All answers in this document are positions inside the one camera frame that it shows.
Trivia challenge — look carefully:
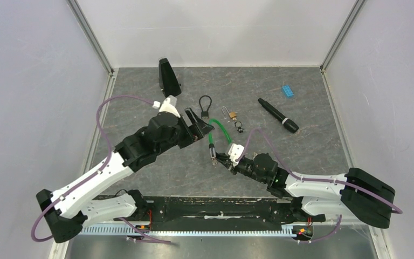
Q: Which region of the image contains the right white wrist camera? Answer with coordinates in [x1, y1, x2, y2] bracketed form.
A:
[227, 143, 245, 167]

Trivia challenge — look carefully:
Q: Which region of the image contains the black cable padlock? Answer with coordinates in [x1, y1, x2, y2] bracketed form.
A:
[198, 95, 212, 119]

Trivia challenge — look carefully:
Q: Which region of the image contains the blue toy brick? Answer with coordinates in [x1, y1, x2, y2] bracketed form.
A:
[282, 85, 294, 98]

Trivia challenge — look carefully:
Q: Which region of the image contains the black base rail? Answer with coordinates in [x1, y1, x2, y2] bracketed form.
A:
[126, 196, 326, 231]

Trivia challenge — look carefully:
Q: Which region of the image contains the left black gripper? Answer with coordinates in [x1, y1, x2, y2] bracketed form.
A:
[157, 107, 215, 155]

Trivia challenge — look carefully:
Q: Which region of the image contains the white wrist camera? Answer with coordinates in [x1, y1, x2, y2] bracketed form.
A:
[227, 143, 245, 167]
[152, 95, 181, 118]

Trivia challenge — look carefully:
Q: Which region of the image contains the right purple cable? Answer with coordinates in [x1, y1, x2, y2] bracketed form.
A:
[236, 128, 403, 244]

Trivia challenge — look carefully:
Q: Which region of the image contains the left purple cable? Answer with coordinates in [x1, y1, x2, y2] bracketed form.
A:
[31, 95, 172, 246]

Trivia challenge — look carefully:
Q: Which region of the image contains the white cable duct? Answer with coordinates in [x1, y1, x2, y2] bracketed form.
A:
[79, 223, 296, 237]

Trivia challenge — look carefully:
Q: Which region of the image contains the green cable lock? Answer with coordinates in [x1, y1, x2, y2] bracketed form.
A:
[208, 118, 232, 159]

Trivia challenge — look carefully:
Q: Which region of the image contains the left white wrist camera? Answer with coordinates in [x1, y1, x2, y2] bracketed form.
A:
[152, 95, 181, 118]

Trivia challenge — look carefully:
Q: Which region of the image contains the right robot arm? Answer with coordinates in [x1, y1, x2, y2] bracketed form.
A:
[216, 153, 397, 229]

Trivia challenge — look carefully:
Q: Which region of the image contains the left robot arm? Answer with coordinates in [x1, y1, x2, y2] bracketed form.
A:
[36, 108, 214, 243]

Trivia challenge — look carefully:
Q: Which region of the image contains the brass padlock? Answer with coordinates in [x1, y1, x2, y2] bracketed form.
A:
[221, 106, 237, 120]

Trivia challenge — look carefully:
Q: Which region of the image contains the black microphone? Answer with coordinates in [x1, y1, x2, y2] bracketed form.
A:
[258, 98, 299, 133]

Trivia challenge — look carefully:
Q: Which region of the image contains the black metronome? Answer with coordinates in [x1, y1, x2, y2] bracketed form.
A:
[158, 58, 182, 97]

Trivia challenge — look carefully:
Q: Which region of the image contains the panda keychain with key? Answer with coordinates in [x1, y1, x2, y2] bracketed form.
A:
[234, 120, 244, 133]

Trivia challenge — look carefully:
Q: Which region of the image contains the purple cable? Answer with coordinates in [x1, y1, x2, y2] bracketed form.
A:
[31, 95, 172, 246]
[236, 128, 403, 244]

